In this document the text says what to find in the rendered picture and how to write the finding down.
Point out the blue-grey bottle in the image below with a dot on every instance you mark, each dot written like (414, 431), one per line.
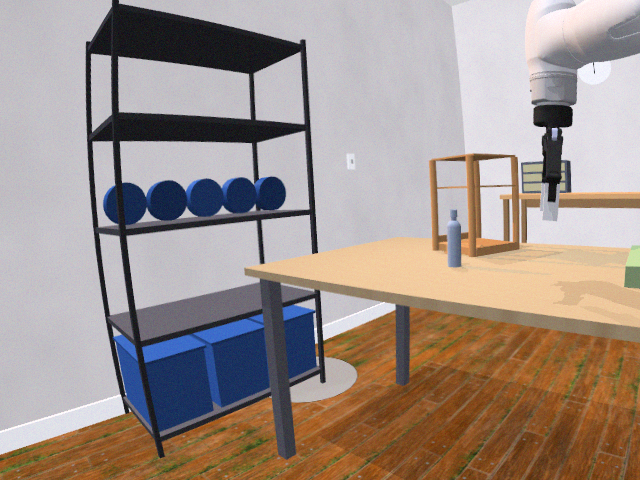
(454, 240)

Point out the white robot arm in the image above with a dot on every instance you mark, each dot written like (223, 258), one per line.
(562, 37)

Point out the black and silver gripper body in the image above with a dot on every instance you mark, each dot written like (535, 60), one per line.
(552, 116)

